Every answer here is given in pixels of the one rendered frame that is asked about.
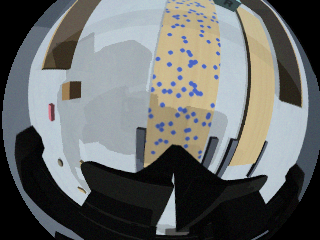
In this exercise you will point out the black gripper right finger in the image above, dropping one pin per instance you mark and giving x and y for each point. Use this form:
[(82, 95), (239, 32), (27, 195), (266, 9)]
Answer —
[(198, 191)]

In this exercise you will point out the pink flat bar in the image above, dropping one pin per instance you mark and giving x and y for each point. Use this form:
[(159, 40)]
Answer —
[(51, 111)]

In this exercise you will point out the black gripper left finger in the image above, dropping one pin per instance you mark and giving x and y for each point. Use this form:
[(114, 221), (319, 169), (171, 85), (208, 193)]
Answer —
[(150, 188)]

